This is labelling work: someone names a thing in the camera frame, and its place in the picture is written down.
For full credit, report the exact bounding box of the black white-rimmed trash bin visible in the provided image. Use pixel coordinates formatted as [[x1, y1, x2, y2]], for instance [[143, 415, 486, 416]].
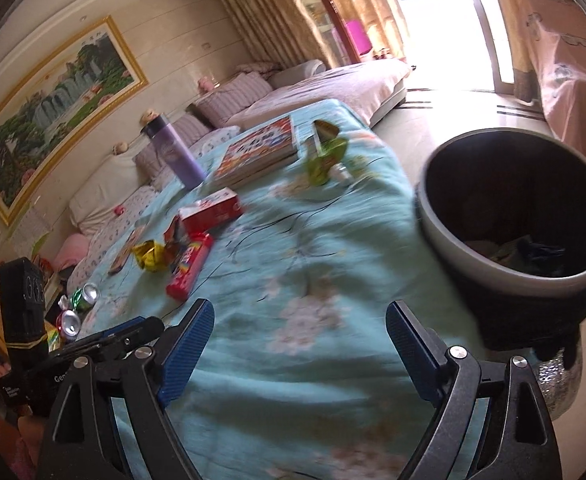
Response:
[[414, 127, 586, 357]]

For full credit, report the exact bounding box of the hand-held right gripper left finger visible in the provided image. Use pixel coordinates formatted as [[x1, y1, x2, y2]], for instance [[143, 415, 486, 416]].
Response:
[[35, 298, 216, 480]]

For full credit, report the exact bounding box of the green carton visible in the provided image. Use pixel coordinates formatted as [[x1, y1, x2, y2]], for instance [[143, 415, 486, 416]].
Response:
[[305, 118, 349, 186]]

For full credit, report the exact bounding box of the orange picture book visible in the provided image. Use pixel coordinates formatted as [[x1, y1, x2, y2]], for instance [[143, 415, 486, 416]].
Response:
[[212, 114, 300, 187]]

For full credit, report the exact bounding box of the cloth-covered sofa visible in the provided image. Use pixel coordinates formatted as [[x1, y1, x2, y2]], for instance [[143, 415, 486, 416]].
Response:
[[65, 57, 410, 282]]

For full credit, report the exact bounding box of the purple insulated bottle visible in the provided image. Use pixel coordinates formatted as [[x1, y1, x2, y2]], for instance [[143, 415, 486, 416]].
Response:
[[145, 113, 209, 189]]

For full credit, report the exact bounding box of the crushed red can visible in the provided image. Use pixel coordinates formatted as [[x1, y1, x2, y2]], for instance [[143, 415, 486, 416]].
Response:
[[55, 307, 84, 339]]

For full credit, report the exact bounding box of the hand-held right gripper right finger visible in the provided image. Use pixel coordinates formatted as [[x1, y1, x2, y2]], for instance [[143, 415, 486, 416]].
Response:
[[386, 301, 564, 480]]

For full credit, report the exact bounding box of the teal floral tablecloth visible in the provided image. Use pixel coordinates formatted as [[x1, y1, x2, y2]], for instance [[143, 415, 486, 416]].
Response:
[[68, 98, 494, 480]]

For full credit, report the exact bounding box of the silver glitter stand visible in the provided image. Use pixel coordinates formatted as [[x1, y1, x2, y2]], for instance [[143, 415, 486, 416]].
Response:
[[537, 339, 585, 422]]

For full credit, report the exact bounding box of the sheer orange curtain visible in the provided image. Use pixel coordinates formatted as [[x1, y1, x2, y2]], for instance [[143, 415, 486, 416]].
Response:
[[342, 0, 410, 59]]

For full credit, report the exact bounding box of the pink cushion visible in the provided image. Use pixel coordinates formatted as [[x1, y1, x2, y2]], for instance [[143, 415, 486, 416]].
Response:
[[52, 233, 92, 272]]

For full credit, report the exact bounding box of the magenta plastic bin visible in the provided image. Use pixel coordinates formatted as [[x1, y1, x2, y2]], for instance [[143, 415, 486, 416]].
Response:
[[343, 19, 372, 59]]

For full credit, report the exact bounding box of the white pillow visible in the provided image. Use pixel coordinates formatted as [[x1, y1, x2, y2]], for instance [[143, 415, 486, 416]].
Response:
[[67, 152, 146, 234]]

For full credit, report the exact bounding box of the red snack wrapper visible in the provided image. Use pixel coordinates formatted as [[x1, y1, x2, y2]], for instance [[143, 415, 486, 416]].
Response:
[[166, 232, 215, 302]]

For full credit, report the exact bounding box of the beige patterned curtain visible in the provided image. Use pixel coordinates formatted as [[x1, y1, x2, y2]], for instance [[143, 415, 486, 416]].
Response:
[[485, 0, 544, 107], [212, 0, 334, 69]]

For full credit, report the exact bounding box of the framed waterfall painting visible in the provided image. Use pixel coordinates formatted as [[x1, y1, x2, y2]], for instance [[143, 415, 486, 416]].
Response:
[[0, 15, 152, 229]]

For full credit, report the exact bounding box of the gold foil wrapper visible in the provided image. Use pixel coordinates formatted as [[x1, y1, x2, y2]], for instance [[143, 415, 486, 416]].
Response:
[[131, 238, 172, 274]]

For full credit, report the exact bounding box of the crushed green can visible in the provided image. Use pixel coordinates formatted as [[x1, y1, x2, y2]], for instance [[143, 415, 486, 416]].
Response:
[[70, 282, 102, 311]]

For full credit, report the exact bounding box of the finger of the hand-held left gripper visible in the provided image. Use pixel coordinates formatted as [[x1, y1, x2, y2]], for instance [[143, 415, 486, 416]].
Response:
[[48, 316, 166, 368], [75, 316, 146, 349]]

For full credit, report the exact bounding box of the red cardboard box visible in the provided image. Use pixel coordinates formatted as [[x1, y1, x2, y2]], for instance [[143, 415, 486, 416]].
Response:
[[178, 187, 244, 234]]

